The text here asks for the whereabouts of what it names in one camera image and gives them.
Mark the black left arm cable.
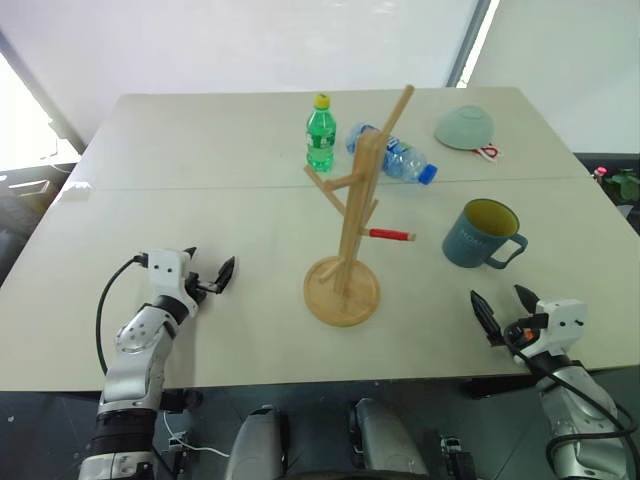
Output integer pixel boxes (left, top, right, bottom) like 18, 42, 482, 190
95, 254, 151, 376

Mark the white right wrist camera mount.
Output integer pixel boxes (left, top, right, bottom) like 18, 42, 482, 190
519, 298, 587, 359

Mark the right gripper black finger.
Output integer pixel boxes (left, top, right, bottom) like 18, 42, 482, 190
513, 283, 540, 317
469, 289, 505, 348

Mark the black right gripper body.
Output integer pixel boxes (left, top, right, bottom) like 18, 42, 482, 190
502, 311, 549, 352

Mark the red pen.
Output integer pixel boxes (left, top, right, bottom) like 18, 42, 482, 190
367, 227, 418, 243

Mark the grey rounded robot leg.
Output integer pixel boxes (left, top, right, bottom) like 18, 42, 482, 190
225, 404, 291, 480
348, 396, 430, 480

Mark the green potted plant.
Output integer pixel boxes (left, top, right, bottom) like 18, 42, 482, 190
591, 167, 640, 205

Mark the blue mug yellow inside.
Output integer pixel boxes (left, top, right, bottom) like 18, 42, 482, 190
441, 198, 529, 271

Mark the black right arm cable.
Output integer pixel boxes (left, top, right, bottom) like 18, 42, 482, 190
507, 341, 637, 469

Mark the clear water bottle blue cap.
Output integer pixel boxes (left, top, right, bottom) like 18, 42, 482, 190
345, 121, 440, 186

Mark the red and white small item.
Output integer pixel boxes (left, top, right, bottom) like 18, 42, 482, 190
471, 142, 503, 163

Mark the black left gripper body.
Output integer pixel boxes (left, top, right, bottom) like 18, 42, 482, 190
183, 272, 223, 304

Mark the wooden mug tree stand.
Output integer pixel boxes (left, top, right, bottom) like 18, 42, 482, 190
302, 84, 418, 328

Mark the pale green upturned bowl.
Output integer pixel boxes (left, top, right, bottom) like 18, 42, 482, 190
432, 103, 498, 151

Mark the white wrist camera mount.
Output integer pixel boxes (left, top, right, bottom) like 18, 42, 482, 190
519, 298, 587, 359
145, 249, 197, 318

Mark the green plastic bottle yellow cap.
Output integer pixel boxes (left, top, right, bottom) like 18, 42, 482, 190
304, 92, 337, 174

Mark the dark slanted window frame bar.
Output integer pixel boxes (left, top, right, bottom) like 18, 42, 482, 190
0, 28, 87, 154

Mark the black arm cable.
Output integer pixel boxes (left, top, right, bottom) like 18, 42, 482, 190
95, 254, 151, 376
507, 341, 637, 469

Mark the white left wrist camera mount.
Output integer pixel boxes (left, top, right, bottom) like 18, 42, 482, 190
145, 249, 197, 318

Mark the white floor cable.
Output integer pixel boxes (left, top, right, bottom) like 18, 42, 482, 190
160, 409, 232, 459

